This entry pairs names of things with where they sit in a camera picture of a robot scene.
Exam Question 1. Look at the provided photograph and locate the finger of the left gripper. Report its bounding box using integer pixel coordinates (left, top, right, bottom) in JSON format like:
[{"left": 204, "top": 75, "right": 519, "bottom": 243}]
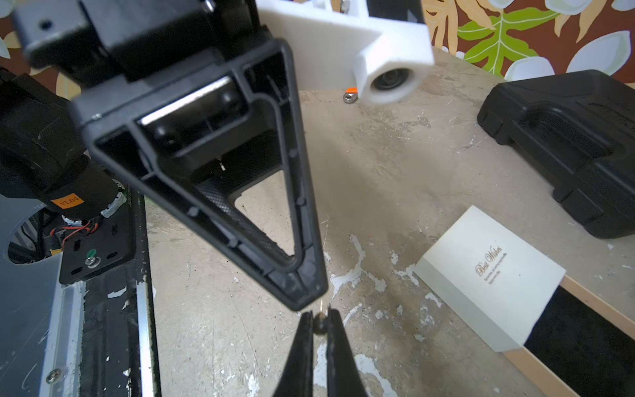
[{"left": 69, "top": 38, "right": 328, "bottom": 310}]

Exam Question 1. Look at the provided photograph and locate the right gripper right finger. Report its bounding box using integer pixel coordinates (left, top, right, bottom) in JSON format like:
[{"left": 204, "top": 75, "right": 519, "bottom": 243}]
[{"left": 326, "top": 308, "right": 369, "bottom": 397}]

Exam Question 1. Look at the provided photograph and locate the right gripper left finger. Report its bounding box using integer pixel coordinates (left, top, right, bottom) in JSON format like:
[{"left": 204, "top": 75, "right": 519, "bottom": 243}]
[{"left": 273, "top": 311, "right": 314, "bottom": 397}]

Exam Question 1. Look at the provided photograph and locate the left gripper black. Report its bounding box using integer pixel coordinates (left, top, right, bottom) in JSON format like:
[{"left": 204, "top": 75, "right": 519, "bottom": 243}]
[{"left": 12, "top": 0, "right": 263, "bottom": 88}]

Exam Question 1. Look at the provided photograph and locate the small earring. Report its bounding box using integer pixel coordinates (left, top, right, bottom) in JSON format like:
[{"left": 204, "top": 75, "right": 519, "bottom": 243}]
[{"left": 313, "top": 300, "right": 328, "bottom": 336}]

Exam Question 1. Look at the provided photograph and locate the white drawer jewelry box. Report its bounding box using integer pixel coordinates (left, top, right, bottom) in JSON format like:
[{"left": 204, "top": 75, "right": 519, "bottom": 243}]
[{"left": 413, "top": 207, "right": 634, "bottom": 396}]

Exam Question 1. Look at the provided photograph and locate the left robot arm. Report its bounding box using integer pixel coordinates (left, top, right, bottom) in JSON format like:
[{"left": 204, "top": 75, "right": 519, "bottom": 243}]
[{"left": 1, "top": 1, "right": 328, "bottom": 310}]

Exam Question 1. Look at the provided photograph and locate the orange black utility knife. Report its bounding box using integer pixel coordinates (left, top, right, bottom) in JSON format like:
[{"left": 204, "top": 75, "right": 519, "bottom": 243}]
[{"left": 342, "top": 88, "right": 359, "bottom": 104}]

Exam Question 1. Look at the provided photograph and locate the black plastic tool case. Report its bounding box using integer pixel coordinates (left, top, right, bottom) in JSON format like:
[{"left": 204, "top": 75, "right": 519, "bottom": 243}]
[{"left": 477, "top": 69, "right": 634, "bottom": 239}]

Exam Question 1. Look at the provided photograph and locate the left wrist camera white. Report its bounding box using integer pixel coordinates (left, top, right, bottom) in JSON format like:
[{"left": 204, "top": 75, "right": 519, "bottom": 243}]
[{"left": 256, "top": 1, "right": 434, "bottom": 105}]

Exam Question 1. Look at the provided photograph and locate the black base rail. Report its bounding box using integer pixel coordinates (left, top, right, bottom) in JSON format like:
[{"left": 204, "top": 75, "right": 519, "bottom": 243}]
[{"left": 0, "top": 188, "right": 162, "bottom": 397}]

